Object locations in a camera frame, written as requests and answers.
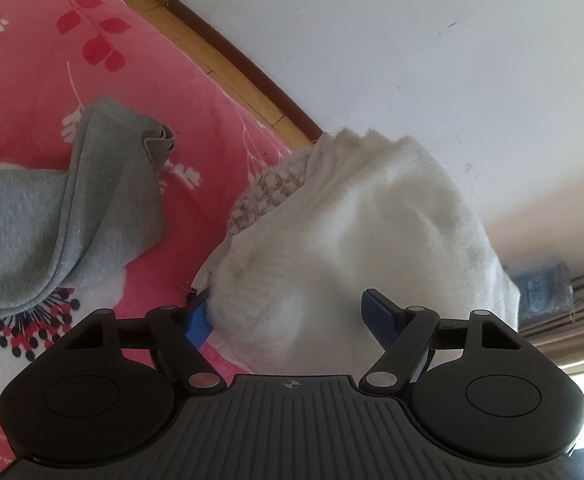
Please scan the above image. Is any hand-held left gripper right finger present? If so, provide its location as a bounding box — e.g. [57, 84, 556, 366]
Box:
[360, 288, 522, 395]

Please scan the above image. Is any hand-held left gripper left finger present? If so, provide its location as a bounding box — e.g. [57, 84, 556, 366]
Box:
[66, 294, 223, 395]

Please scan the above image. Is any white fluffy sweater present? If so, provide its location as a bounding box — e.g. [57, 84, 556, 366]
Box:
[207, 128, 522, 377]

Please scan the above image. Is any pink checked folded garment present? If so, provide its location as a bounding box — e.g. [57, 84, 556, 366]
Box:
[228, 152, 313, 237]

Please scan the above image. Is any blue water bottle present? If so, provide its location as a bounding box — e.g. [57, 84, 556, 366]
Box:
[503, 259, 574, 331]

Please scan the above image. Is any grey hoodie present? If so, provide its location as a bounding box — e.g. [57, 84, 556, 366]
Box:
[0, 96, 177, 319]

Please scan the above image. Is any beige curtain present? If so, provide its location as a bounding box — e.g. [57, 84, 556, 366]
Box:
[517, 265, 584, 367]

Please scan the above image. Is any pink floral blanket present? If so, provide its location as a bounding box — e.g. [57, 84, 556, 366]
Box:
[0, 0, 295, 480]

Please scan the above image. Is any wooden bed frame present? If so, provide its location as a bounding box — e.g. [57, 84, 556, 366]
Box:
[69, 0, 323, 152]

